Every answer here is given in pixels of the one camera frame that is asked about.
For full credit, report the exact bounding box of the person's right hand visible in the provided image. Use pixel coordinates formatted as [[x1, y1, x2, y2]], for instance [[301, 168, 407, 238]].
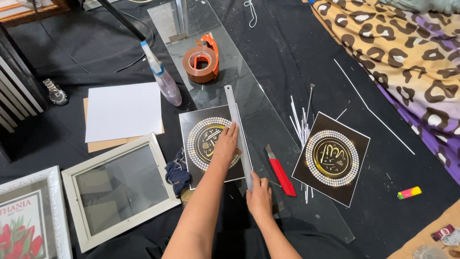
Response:
[[246, 170, 273, 220]]

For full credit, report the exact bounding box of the person's left hand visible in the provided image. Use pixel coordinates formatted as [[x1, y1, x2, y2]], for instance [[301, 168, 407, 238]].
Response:
[[212, 122, 243, 165]]

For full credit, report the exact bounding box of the black gold calligraphy print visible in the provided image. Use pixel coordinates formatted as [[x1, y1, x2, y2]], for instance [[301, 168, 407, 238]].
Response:
[[291, 112, 371, 208], [179, 105, 252, 190]]

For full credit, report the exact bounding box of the long metal ruler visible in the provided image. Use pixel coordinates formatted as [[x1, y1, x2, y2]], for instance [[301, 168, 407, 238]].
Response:
[[224, 85, 254, 190]]

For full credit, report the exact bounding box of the red utility knife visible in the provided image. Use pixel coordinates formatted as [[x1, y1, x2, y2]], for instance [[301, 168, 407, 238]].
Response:
[[265, 143, 297, 198]]

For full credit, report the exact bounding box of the dark blue cloth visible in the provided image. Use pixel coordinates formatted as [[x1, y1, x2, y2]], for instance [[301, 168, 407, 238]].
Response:
[[165, 148, 192, 197]]

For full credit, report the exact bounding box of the pile of thin white strips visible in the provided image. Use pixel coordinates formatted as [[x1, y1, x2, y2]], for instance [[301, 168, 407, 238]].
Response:
[[289, 83, 317, 204]]

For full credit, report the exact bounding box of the clear spray bottle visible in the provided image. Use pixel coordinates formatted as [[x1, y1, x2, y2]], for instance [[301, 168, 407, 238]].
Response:
[[140, 40, 183, 107]]

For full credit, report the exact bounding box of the brown tape in orange dispenser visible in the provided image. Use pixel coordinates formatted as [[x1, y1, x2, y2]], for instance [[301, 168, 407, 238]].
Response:
[[182, 33, 220, 84]]

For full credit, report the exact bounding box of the white paper sheet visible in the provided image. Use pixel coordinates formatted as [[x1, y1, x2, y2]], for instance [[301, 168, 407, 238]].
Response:
[[85, 82, 164, 144]]

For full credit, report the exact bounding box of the long clear glass sheet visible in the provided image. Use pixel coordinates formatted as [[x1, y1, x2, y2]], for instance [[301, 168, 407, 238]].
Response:
[[147, 0, 356, 244]]

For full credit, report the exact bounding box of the black floor cloth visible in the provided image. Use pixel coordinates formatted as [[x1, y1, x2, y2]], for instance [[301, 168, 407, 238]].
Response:
[[0, 0, 460, 259]]

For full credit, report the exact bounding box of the brown cardboard sheet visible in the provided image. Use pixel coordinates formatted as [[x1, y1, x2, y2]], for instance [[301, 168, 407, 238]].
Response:
[[83, 97, 165, 154]]

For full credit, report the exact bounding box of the long thin white strip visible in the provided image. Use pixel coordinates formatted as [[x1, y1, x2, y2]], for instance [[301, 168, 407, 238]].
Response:
[[333, 59, 416, 156]]

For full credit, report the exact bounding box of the pink yellow green eraser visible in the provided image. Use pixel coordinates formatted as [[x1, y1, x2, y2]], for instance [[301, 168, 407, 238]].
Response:
[[397, 186, 422, 200]]

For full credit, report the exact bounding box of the black pole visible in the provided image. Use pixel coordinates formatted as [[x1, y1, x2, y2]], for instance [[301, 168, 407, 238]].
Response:
[[96, 0, 147, 41]]

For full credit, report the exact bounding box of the tan cardboard piece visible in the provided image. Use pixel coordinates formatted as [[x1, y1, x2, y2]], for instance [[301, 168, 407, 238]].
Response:
[[386, 199, 460, 259]]

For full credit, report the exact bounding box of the silver wristwatch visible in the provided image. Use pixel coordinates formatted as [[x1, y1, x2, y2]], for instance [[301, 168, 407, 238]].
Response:
[[42, 78, 69, 106]]

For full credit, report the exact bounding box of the clear plastic bag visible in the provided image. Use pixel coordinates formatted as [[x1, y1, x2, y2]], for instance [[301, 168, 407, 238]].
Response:
[[411, 245, 450, 259]]

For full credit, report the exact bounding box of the red white thread packet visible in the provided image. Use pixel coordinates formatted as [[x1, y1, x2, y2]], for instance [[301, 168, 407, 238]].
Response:
[[431, 224, 460, 248]]

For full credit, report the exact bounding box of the leopard print blanket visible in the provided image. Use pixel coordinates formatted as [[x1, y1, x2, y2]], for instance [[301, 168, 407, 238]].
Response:
[[310, 0, 460, 186]]

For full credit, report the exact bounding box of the black rack with white slats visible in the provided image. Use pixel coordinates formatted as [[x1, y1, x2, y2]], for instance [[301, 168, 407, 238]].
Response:
[[0, 24, 50, 134]]

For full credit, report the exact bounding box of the pale teal cloth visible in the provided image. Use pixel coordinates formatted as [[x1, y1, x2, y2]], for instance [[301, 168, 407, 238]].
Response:
[[377, 0, 460, 16]]

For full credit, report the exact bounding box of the wooden handled brush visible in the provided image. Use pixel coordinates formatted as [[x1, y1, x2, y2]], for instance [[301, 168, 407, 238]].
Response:
[[179, 187, 195, 208]]

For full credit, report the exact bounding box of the white picture frame with glass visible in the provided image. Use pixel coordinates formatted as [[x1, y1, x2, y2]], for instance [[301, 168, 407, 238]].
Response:
[[61, 132, 182, 254]]

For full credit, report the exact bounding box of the black cable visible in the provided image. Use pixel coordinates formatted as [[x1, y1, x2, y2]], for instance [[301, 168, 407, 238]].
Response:
[[114, 10, 156, 73]]

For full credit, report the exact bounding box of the white cord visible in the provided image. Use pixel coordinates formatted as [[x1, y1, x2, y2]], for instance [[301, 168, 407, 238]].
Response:
[[244, 0, 258, 29]]

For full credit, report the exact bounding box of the silver frame with flower picture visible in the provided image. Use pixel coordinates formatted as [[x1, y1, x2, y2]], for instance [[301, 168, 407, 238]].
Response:
[[0, 165, 73, 259]]

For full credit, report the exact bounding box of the brown wooden frame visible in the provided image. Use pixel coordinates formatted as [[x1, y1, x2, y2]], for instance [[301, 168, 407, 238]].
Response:
[[0, 0, 74, 29]]

